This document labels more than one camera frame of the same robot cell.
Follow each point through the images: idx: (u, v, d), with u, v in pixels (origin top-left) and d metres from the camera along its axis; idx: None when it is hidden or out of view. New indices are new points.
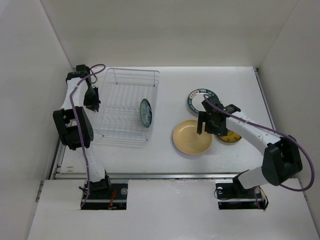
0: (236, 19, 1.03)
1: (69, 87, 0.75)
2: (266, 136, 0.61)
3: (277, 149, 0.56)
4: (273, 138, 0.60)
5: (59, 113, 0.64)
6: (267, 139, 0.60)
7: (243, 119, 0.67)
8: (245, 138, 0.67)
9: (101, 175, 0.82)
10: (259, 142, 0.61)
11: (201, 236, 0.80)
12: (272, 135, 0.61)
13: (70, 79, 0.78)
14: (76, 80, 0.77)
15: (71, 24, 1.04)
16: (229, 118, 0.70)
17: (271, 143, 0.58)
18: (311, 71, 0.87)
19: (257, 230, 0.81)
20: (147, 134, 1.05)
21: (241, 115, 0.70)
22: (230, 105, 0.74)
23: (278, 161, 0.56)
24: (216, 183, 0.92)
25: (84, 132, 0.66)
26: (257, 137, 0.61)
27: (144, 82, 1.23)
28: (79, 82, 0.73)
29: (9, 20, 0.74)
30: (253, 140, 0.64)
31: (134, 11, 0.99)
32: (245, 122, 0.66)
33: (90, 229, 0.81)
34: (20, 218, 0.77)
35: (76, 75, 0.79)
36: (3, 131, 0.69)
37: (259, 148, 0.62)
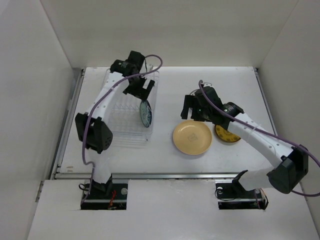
0: (237, 19, 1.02)
1: (106, 83, 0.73)
2: (277, 146, 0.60)
3: (291, 163, 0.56)
4: (284, 149, 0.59)
5: (81, 116, 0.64)
6: (279, 151, 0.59)
7: (250, 125, 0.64)
8: (252, 144, 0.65)
9: (104, 179, 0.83)
10: (270, 153, 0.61)
11: (201, 236, 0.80)
12: (282, 145, 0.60)
13: (112, 72, 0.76)
14: (117, 77, 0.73)
15: (71, 23, 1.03)
16: (232, 122, 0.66)
17: (285, 157, 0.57)
18: (311, 72, 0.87)
19: (257, 230, 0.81)
20: (147, 134, 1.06)
21: (245, 118, 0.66)
22: (231, 104, 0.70)
23: (291, 174, 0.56)
24: (216, 183, 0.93)
25: (98, 142, 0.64)
26: (269, 147, 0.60)
27: None
28: (114, 86, 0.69)
29: (9, 20, 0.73)
30: (261, 148, 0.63)
31: (134, 11, 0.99)
32: (253, 129, 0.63)
33: (90, 229, 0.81)
34: (21, 218, 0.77)
35: (120, 68, 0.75)
36: (3, 131, 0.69)
37: (269, 158, 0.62)
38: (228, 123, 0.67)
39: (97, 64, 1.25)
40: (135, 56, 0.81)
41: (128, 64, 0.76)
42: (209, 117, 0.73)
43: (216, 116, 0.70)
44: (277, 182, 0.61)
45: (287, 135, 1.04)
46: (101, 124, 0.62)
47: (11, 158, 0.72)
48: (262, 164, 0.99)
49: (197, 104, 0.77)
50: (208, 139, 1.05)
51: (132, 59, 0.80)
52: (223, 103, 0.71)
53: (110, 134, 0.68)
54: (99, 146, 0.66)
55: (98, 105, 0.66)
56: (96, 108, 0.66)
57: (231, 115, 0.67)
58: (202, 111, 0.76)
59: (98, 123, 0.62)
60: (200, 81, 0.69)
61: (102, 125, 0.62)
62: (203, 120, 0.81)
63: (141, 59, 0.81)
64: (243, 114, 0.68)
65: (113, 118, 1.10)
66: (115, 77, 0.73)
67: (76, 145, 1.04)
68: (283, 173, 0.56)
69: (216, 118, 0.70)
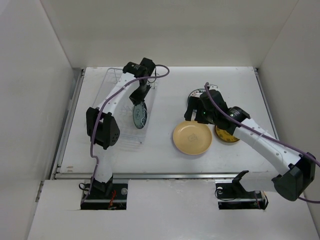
0: (236, 19, 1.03)
1: (118, 81, 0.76)
2: (284, 154, 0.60)
3: (299, 171, 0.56)
4: (291, 156, 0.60)
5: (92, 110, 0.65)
6: (286, 158, 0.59)
7: (257, 131, 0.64)
8: (258, 150, 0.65)
9: (105, 178, 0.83)
10: (277, 160, 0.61)
11: (201, 236, 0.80)
12: (290, 152, 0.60)
13: (124, 72, 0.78)
14: (129, 77, 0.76)
15: (71, 23, 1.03)
16: (239, 128, 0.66)
17: (293, 165, 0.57)
18: (311, 72, 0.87)
19: (257, 230, 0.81)
20: (141, 136, 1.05)
21: (251, 124, 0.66)
22: (236, 108, 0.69)
23: (298, 182, 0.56)
24: (216, 183, 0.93)
25: (106, 135, 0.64)
26: (276, 155, 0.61)
27: None
28: (126, 84, 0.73)
29: (9, 21, 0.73)
30: (267, 154, 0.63)
31: (134, 11, 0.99)
32: (259, 135, 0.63)
33: (90, 229, 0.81)
34: (21, 218, 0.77)
35: (133, 69, 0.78)
36: (3, 131, 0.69)
37: (276, 165, 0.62)
38: (234, 128, 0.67)
39: (97, 64, 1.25)
40: (147, 63, 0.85)
41: (141, 67, 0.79)
42: (214, 121, 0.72)
43: (221, 121, 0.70)
44: (283, 190, 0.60)
45: (286, 135, 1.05)
46: (111, 118, 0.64)
47: (11, 158, 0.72)
48: (262, 164, 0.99)
49: (201, 106, 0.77)
50: (208, 139, 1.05)
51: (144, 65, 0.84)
52: (228, 107, 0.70)
53: (118, 131, 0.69)
54: (106, 141, 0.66)
55: (110, 102, 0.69)
56: (107, 104, 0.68)
57: (237, 120, 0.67)
58: (206, 115, 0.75)
59: (109, 117, 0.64)
60: (206, 83, 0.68)
61: (112, 118, 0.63)
62: (206, 122, 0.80)
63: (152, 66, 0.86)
64: (249, 119, 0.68)
65: None
66: (127, 76, 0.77)
67: (76, 145, 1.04)
68: (290, 180, 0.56)
69: (222, 123, 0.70)
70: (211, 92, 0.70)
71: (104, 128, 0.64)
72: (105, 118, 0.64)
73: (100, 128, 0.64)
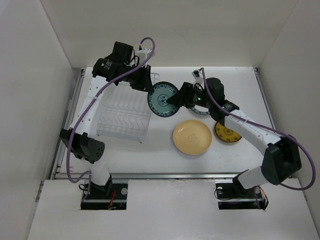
0: (237, 19, 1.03)
1: (89, 90, 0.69)
2: (266, 136, 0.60)
3: (278, 149, 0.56)
4: (273, 138, 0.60)
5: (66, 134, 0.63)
6: (268, 139, 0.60)
7: (241, 117, 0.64)
8: (244, 136, 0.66)
9: (101, 182, 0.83)
10: (259, 142, 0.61)
11: (201, 236, 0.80)
12: (272, 134, 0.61)
13: (95, 76, 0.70)
14: (100, 82, 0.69)
15: (71, 23, 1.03)
16: (227, 116, 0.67)
17: (272, 144, 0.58)
18: (311, 72, 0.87)
19: (257, 230, 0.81)
20: (141, 137, 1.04)
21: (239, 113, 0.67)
22: (230, 102, 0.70)
23: (277, 160, 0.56)
24: (216, 183, 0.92)
25: (88, 154, 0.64)
26: (258, 136, 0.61)
27: None
28: (98, 95, 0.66)
29: (9, 20, 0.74)
30: (252, 139, 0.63)
31: (134, 11, 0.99)
32: (244, 120, 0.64)
33: (90, 229, 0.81)
34: (20, 219, 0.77)
35: (102, 70, 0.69)
36: (3, 131, 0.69)
37: (260, 148, 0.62)
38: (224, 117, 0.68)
39: None
40: (119, 49, 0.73)
41: (112, 64, 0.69)
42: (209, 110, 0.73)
43: (214, 112, 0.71)
44: (268, 174, 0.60)
45: None
46: (87, 139, 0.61)
47: (12, 158, 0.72)
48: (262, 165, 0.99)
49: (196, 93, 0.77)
50: (208, 139, 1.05)
51: (117, 53, 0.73)
52: (225, 100, 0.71)
53: (101, 144, 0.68)
54: (90, 157, 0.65)
55: (83, 119, 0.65)
56: (81, 122, 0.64)
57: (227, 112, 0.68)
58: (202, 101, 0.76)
59: (85, 139, 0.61)
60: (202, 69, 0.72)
61: (88, 140, 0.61)
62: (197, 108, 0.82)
63: (127, 50, 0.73)
64: (238, 110, 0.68)
65: (113, 119, 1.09)
66: (98, 82, 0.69)
67: None
68: (269, 160, 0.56)
69: (214, 114, 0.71)
70: (216, 82, 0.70)
71: (84, 150, 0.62)
72: (80, 141, 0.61)
73: (79, 148, 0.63)
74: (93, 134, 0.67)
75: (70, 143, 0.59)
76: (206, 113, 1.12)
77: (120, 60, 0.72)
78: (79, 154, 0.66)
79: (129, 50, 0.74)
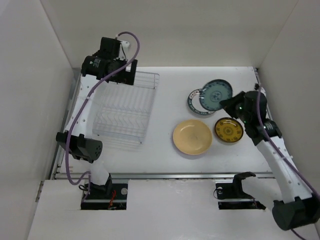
0: (236, 19, 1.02)
1: (80, 90, 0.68)
2: (296, 186, 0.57)
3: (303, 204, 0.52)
4: (302, 192, 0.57)
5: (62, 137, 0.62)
6: (296, 190, 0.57)
7: (280, 153, 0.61)
8: (273, 170, 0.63)
9: (102, 181, 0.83)
10: (286, 188, 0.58)
11: (201, 236, 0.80)
12: (303, 187, 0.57)
13: (84, 75, 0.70)
14: (91, 82, 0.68)
15: (71, 23, 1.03)
16: (265, 142, 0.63)
17: (299, 199, 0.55)
18: (311, 72, 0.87)
19: (257, 230, 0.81)
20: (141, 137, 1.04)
21: (279, 144, 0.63)
22: (271, 122, 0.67)
23: (297, 216, 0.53)
24: (216, 183, 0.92)
25: (87, 155, 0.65)
26: (288, 182, 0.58)
27: (144, 84, 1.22)
28: (90, 95, 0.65)
29: (9, 21, 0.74)
30: (280, 179, 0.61)
31: (134, 11, 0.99)
32: (281, 158, 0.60)
33: (90, 229, 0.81)
34: (20, 218, 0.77)
35: (91, 68, 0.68)
36: (3, 131, 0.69)
37: (283, 190, 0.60)
38: (260, 140, 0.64)
39: None
40: (106, 45, 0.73)
41: (101, 61, 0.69)
42: (246, 123, 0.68)
43: (251, 128, 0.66)
44: (278, 217, 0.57)
45: (286, 135, 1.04)
46: (85, 140, 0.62)
47: (12, 159, 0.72)
48: (262, 165, 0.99)
49: (240, 102, 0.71)
50: (206, 141, 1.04)
51: (104, 49, 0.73)
52: (265, 119, 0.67)
53: (99, 143, 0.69)
54: (90, 157, 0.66)
55: (78, 120, 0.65)
56: (76, 124, 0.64)
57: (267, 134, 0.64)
58: (239, 111, 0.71)
59: (82, 141, 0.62)
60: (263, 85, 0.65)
61: (85, 141, 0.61)
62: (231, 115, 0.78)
63: (115, 46, 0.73)
64: (279, 138, 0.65)
65: (113, 119, 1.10)
66: (88, 81, 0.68)
67: None
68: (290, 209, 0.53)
69: (251, 130, 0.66)
70: (265, 101, 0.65)
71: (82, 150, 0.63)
72: (78, 143, 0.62)
73: (77, 150, 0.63)
74: (90, 134, 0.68)
75: (68, 146, 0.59)
76: (206, 113, 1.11)
77: (109, 57, 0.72)
78: (77, 156, 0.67)
79: (117, 45, 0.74)
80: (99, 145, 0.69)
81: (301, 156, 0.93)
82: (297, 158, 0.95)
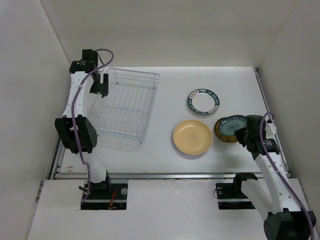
0: (236, 19, 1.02)
1: (72, 83, 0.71)
2: (287, 199, 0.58)
3: (289, 217, 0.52)
4: (292, 206, 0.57)
5: (61, 121, 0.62)
6: (286, 203, 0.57)
7: (275, 167, 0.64)
8: (267, 184, 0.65)
9: (102, 176, 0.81)
10: (276, 199, 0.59)
11: (201, 236, 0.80)
12: (293, 201, 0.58)
13: (72, 73, 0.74)
14: (81, 75, 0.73)
15: (70, 23, 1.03)
16: (262, 155, 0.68)
17: (287, 210, 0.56)
18: (311, 72, 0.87)
19: (257, 230, 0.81)
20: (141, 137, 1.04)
21: (276, 160, 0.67)
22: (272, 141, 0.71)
23: (285, 229, 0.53)
24: (216, 183, 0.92)
25: (86, 140, 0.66)
26: (278, 194, 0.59)
27: (144, 84, 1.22)
28: (83, 82, 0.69)
29: (9, 20, 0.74)
30: (272, 192, 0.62)
31: (134, 11, 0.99)
32: (275, 171, 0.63)
33: (90, 229, 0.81)
34: (20, 219, 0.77)
35: (80, 66, 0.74)
36: (3, 131, 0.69)
37: (274, 203, 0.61)
38: (258, 155, 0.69)
39: None
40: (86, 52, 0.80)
41: (87, 61, 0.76)
42: (248, 141, 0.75)
43: (252, 144, 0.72)
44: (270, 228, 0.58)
45: (286, 135, 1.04)
46: (85, 118, 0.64)
47: (11, 159, 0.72)
48: None
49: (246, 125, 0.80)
50: (208, 139, 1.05)
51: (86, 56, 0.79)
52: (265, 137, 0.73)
53: (94, 131, 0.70)
54: (89, 144, 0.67)
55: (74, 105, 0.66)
56: (73, 107, 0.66)
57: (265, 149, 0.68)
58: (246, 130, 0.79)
59: (82, 120, 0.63)
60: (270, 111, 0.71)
61: (85, 120, 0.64)
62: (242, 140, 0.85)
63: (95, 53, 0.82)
64: (277, 154, 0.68)
65: (113, 119, 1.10)
66: (78, 75, 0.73)
67: None
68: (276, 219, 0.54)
69: (252, 145, 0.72)
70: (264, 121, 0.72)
71: (83, 132, 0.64)
72: (78, 123, 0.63)
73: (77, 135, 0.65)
74: None
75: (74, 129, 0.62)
76: (206, 113, 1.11)
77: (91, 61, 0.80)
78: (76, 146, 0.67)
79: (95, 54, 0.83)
80: (96, 134, 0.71)
81: (301, 156, 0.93)
82: (297, 158, 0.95)
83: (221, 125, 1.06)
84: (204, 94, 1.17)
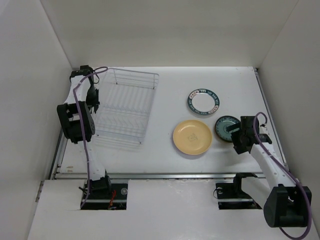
0: (236, 19, 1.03)
1: (72, 83, 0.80)
2: (281, 176, 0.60)
3: (285, 191, 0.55)
4: (287, 182, 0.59)
5: (63, 107, 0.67)
6: (281, 180, 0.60)
7: (268, 151, 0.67)
8: (262, 169, 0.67)
9: (101, 173, 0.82)
10: (272, 179, 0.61)
11: (201, 236, 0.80)
12: (288, 178, 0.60)
13: (73, 77, 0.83)
14: (80, 78, 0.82)
15: (70, 23, 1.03)
16: (256, 144, 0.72)
17: (282, 185, 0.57)
18: (311, 72, 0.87)
19: (256, 230, 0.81)
20: (141, 137, 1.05)
21: (269, 147, 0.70)
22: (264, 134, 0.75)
23: (282, 205, 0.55)
24: (216, 183, 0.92)
25: (86, 126, 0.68)
26: (273, 174, 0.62)
27: (145, 84, 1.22)
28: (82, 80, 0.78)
29: (9, 21, 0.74)
30: (267, 173, 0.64)
31: (134, 11, 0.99)
32: (268, 155, 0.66)
33: (90, 229, 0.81)
34: (20, 218, 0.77)
35: (79, 72, 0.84)
36: (3, 130, 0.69)
37: (270, 185, 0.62)
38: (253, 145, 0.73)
39: (98, 64, 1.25)
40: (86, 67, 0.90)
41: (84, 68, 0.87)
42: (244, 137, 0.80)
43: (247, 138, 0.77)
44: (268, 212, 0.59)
45: (286, 135, 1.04)
46: (85, 102, 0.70)
47: (12, 158, 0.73)
48: None
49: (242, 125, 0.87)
50: (208, 139, 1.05)
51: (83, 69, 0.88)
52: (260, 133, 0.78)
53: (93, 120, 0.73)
54: (89, 131, 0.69)
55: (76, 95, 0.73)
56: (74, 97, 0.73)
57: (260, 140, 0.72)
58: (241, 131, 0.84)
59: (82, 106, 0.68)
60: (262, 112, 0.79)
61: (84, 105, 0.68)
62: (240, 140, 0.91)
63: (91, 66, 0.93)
64: (270, 144, 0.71)
65: (113, 119, 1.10)
66: (78, 77, 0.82)
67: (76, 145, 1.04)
68: (273, 196, 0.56)
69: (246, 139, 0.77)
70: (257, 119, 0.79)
71: (83, 114, 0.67)
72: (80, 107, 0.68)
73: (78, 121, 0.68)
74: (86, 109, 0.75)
75: (79, 112, 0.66)
76: (206, 113, 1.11)
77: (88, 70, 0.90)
78: (76, 134, 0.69)
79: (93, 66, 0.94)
80: (94, 125, 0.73)
81: (300, 155, 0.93)
82: (297, 158, 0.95)
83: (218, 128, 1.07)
84: (204, 94, 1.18)
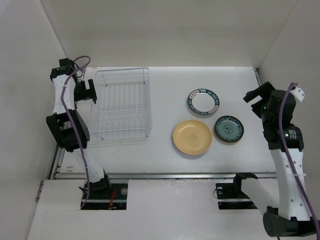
0: (236, 19, 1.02)
1: (56, 86, 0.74)
2: (297, 206, 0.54)
3: (295, 227, 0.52)
4: (301, 214, 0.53)
5: (53, 118, 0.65)
6: (296, 210, 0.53)
7: (293, 169, 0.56)
8: (279, 182, 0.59)
9: (100, 175, 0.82)
10: (286, 204, 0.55)
11: (201, 236, 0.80)
12: (304, 209, 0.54)
13: (55, 77, 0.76)
14: (62, 77, 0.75)
15: (70, 23, 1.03)
16: (282, 151, 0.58)
17: (294, 220, 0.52)
18: (311, 72, 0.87)
19: (256, 230, 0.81)
20: (147, 130, 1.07)
21: (296, 157, 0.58)
22: (295, 128, 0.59)
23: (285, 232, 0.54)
24: (216, 183, 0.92)
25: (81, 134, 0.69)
26: (290, 200, 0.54)
27: (132, 80, 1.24)
28: (66, 82, 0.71)
29: (9, 21, 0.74)
30: (282, 192, 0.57)
31: (134, 11, 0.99)
32: (293, 174, 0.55)
33: (89, 229, 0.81)
34: (21, 218, 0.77)
35: (61, 71, 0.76)
36: (2, 131, 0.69)
37: (281, 204, 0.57)
38: (276, 148, 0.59)
39: (98, 63, 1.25)
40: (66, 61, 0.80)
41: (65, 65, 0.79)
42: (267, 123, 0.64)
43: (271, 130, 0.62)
44: (267, 221, 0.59)
45: None
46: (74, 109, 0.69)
47: (12, 158, 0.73)
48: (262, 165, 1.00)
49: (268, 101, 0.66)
50: (208, 139, 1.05)
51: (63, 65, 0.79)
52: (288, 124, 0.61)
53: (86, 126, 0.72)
54: (84, 138, 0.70)
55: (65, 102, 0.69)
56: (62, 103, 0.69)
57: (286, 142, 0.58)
58: (264, 112, 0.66)
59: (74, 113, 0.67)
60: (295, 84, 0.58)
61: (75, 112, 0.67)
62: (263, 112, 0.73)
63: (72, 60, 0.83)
64: (299, 151, 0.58)
65: (113, 119, 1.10)
66: (61, 77, 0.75)
67: None
68: (281, 223, 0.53)
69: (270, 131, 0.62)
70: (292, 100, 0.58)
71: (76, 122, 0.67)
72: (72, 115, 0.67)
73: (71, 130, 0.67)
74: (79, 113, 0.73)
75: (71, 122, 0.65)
76: (206, 113, 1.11)
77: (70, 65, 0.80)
78: (70, 144, 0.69)
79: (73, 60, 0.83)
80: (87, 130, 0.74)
81: None
82: None
83: (218, 128, 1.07)
84: (204, 94, 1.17)
